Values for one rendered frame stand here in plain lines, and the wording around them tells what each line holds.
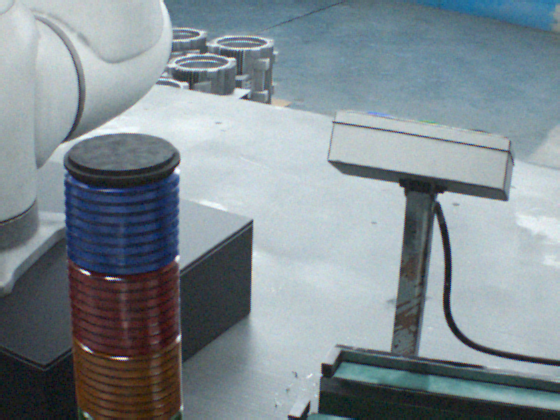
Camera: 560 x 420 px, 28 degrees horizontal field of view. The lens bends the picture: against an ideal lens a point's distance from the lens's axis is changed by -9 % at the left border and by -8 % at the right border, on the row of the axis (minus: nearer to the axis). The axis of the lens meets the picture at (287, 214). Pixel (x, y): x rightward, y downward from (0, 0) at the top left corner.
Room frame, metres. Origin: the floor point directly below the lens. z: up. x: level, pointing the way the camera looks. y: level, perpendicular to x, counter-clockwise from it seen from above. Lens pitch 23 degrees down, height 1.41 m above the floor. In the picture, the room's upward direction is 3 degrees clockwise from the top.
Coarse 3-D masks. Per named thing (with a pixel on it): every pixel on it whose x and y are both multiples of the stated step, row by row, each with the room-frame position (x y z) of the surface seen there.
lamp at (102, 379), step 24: (72, 336) 0.52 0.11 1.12; (96, 360) 0.50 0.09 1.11; (120, 360) 0.50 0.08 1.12; (144, 360) 0.50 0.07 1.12; (168, 360) 0.51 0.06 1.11; (96, 384) 0.50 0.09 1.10; (120, 384) 0.50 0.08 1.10; (144, 384) 0.50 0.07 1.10; (168, 384) 0.51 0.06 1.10; (96, 408) 0.50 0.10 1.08; (120, 408) 0.50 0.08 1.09; (144, 408) 0.50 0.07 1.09; (168, 408) 0.51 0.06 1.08
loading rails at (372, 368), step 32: (352, 352) 0.86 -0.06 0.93; (384, 352) 0.86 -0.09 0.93; (320, 384) 0.84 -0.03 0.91; (352, 384) 0.83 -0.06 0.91; (384, 384) 0.83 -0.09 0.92; (416, 384) 0.83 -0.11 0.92; (448, 384) 0.82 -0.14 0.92; (480, 384) 0.82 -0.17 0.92; (512, 384) 0.82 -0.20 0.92; (544, 384) 0.81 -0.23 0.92; (288, 416) 0.75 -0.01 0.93; (320, 416) 0.77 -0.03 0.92; (352, 416) 0.83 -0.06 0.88; (384, 416) 0.82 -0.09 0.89; (416, 416) 0.81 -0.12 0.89; (448, 416) 0.81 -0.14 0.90; (480, 416) 0.80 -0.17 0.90; (512, 416) 0.79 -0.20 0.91; (544, 416) 0.78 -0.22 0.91
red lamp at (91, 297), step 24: (72, 264) 0.51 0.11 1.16; (72, 288) 0.51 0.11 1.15; (96, 288) 0.50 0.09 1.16; (120, 288) 0.50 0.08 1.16; (144, 288) 0.50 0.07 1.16; (168, 288) 0.51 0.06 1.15; (72, 312) 0.52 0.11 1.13; (96, 312) 0.50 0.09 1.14; (120, 312) 0.50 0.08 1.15; (144, 312) 0.50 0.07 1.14; (168, 312) 0.52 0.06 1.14; (96, 336) 0.50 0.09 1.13; (120, 336) 0.50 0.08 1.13; (144, 336) 0.50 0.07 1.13; (168, 336) 0.51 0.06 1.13
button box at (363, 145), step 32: (352, 128) 1.03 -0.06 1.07; (384, 128) 1.02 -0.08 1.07; (416, 128) 1.01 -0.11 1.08; (448, 128) 1.01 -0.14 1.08; (352, 160) 1.01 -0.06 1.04; (384, 160) 1.00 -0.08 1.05; (416, 160) 1.00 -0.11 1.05; (448, 160) 0.99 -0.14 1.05; (480, 160) 0.99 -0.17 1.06; (512, 160) 1.02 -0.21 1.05; (480, 192) 1.00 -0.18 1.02
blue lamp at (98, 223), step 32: (64, 192) 0.52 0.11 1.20; (96, 192) 0.50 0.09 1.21; (128, 192) 0.50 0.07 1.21; (160, 192) 0.51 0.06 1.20; (96, 224) 0.50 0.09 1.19; (128, 224) 0.50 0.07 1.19; (160, 224) 0.51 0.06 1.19; (96, 256) 0.50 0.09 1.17; (128, 256) 0.50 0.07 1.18; (160, 256) 0.51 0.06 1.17
